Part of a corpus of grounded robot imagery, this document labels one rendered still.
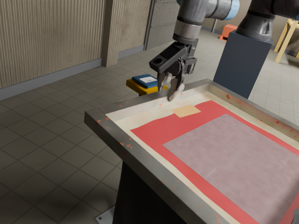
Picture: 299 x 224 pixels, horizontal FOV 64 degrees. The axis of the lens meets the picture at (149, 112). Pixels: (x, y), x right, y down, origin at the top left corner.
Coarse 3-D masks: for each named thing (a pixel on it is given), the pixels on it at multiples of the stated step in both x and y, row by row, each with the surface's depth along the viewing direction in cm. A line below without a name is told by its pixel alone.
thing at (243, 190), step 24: (168, 120) 73; (168, 144) 63; (192, 144) 65; (216, 144) 68; (192, 168) 57; (216, 168) 59; (240, 168) 61; (216, 192) 52; (240, 192) 54; (264, 192) 56; (288, 192) 57; (240, 216) 48; (264, 216) 50; (288, 216) 51
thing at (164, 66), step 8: (168, 48) 72; (176, 48) 71; (184, 48) 71; (160, 56) 71; (168, 56) 70; (176, 56) 71; (152, 64) 70; (160, 64) 69; (168, 64) 70; (160, 72) 70
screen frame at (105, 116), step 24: (144, 96) 75; (240, 96) 92; (96, 120) 59; (264, 120) 85; (120, 144) 54; (144, 168) 50; (168, 192) 46; (192, 192) 46; (192, 216) 43; (216, 216) 43
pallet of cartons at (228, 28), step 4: (228, 24) 753; (224, 28) 714; (228, 28) 709; (232, 28) 704; (236, 28) 709; (224, 32) 718; (228, 32) 713; (220, 36) 726; (224, 36) 722; (224, 40) 726
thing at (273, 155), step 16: (208, 112) 83; (224, 112) 85; (208, 128) 74; (224, 128) 76; (240, 128) 78; (256, 128) 80; (240, 144) 70; (256, 144) 72; (272, 144) 74; (288, 144) 76; (256, 160) 65; (272, 160) 67; (288, 160) 68; (288, 176) 62
